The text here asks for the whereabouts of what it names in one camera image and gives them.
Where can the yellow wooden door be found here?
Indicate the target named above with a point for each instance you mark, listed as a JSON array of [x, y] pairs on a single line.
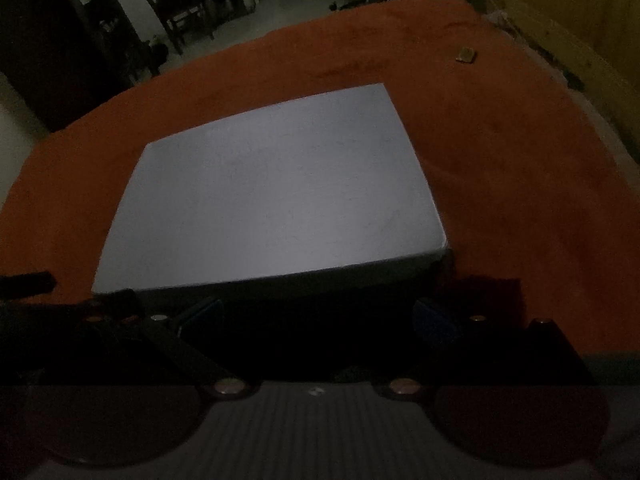
[[575, 20]]

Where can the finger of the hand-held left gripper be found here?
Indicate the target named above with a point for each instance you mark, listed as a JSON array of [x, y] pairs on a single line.
[[25, 284]]

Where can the dark wooden wardrobe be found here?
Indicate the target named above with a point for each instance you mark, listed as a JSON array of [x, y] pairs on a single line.
[[50, 50]]

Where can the white cardboard box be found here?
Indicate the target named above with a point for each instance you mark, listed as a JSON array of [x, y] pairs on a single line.
[[270, 185]]

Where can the small gold wrapped object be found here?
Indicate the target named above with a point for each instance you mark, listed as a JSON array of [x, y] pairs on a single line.
[[465, 54]]

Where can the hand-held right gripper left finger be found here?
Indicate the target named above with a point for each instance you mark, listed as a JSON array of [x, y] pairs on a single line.
[[202, 312]]

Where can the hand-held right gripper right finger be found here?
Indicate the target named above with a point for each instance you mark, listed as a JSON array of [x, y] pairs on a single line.
[[435, 322]]

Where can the orange cloth covered desktop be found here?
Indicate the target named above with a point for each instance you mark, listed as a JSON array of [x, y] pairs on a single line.
[[500, 160]]

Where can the dark wooden chair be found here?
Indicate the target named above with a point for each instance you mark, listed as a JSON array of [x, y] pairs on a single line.
[[175, 0]]

